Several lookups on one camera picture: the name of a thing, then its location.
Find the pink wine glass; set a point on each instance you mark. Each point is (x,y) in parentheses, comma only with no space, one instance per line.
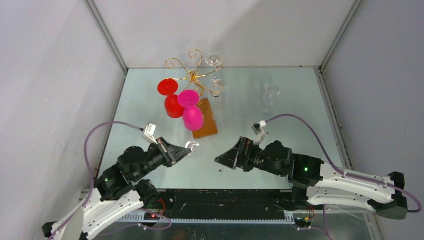
(192,116)

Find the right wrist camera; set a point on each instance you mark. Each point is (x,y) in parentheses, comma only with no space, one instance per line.
(260,133)

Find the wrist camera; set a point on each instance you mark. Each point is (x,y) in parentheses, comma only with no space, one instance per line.
(148,133)
(260,133)

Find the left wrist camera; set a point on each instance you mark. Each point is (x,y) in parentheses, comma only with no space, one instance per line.
(148,133)

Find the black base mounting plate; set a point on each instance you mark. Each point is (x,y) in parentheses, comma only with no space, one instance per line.
(232,204)

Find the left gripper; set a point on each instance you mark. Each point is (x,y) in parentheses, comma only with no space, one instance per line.
(172,153)

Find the red wine glass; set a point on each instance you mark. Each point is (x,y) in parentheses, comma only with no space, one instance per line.
(168,88)

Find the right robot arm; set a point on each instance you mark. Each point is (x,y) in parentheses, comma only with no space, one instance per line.
(316,182)

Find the gold rack wooden base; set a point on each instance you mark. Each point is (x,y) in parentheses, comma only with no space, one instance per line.
(192,80)

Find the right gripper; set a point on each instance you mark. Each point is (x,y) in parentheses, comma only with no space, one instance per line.
(239,156)

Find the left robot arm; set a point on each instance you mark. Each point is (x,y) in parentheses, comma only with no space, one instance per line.
(123,188)

